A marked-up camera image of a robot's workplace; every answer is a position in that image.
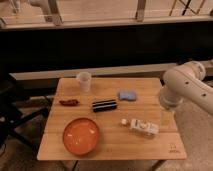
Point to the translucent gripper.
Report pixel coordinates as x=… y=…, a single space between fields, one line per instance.
x=167 y=117

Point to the clear plastic bottle white cap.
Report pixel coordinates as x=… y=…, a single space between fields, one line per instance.
x=141 y=126

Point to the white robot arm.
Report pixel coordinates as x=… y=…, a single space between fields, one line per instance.
x=186 y=82

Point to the blue sponge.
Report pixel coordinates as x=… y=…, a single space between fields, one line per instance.
x=127 y=95

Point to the black striped rectangular case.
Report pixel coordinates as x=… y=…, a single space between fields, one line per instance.
x=105 y=105

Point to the wooden folding table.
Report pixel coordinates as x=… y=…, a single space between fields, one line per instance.
x=116 y=142

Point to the orange bowl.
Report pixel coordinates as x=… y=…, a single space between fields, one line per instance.
x=81 y=136

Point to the clear plastic cup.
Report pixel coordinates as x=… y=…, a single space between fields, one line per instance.
x=84 y=80

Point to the dark red chili pepper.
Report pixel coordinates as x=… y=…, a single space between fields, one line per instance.
x=72 y=102

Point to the black chair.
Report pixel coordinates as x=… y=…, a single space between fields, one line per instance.
x=10 y=116

